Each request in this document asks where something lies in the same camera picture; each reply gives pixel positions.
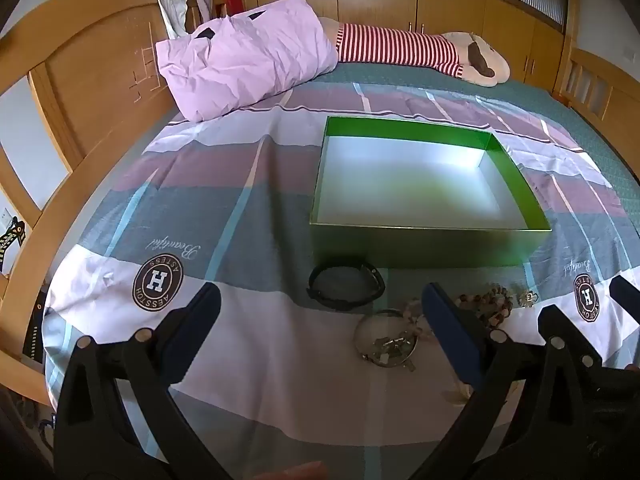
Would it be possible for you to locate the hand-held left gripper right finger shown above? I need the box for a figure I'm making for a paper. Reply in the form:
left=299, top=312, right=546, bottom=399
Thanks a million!
left=421, top=281, right=588, bottom=480

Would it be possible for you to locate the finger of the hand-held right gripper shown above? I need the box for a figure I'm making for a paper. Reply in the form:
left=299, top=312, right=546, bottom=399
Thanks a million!
left=610, top=275, right=640, bottom=311
left=537, top=304, right=640, bottom=402

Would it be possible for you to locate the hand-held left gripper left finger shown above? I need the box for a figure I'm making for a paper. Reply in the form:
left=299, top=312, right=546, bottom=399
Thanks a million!
left=52, top=281, right=236, bottom=480

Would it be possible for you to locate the brown bead bracelet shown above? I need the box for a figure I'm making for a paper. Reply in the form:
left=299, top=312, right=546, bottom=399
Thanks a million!
left=452, top=282, right=518, bottom=331

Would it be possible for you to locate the black bracelet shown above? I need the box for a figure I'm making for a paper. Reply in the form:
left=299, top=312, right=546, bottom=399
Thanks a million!
left=307, top=256, right=387, bottom=313

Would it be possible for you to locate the green cardboard box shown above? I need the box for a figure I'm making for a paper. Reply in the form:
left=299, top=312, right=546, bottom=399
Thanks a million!
left=307, top=115, right=553, bottom=268

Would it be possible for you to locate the silver bangle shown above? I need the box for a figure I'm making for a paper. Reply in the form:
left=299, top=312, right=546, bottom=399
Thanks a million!
left=355, top=309, right=421, bottom=370

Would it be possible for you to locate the person's left hand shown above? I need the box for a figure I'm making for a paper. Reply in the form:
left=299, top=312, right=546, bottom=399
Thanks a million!
left=250, top=461, right=328, bottom=480

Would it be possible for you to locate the printed plaid blanket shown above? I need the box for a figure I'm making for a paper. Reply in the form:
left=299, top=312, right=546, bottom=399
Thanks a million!
left=42, top=80, right=640, bottom=480

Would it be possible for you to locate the pile of small metal charms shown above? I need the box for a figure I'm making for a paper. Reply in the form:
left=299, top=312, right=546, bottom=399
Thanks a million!
left=370, top=336, right=418, bottom=375

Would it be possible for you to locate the small beige tag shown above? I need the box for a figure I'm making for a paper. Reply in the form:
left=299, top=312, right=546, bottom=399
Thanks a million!
left=442, top=382, right=473, bottom=407

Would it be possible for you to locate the wooden bed footboard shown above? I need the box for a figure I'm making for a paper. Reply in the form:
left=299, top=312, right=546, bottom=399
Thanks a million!
left=550, top=35, right=640, bottom=161

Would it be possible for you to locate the wooden bed headboard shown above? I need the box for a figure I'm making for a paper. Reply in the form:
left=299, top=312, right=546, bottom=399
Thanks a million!
left=0, top=0, right=201, bottom=406

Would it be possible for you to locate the pink pillow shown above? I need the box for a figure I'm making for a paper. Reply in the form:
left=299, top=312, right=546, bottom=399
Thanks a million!
left=155, top=0, right=340, bottom=123

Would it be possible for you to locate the striped plush toy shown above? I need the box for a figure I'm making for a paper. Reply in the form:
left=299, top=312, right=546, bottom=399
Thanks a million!
left=320, top=16, right=511, bottom=88

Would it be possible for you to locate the white grey garment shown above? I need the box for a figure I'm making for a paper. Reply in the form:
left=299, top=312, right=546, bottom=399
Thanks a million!
left=150, top=0, right=193, bottom=41

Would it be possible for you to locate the pink garment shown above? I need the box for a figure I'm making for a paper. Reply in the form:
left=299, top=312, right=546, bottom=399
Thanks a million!
left=185, top=0, right=213, bottom=28

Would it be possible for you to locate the pale bead chain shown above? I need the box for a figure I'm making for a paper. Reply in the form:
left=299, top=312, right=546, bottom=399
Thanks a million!
left=397, top=297, right=436, bottom=343

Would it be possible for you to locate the black yellow strap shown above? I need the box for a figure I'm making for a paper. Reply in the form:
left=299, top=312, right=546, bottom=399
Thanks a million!
left=0, top=215, right=28, bottom=263

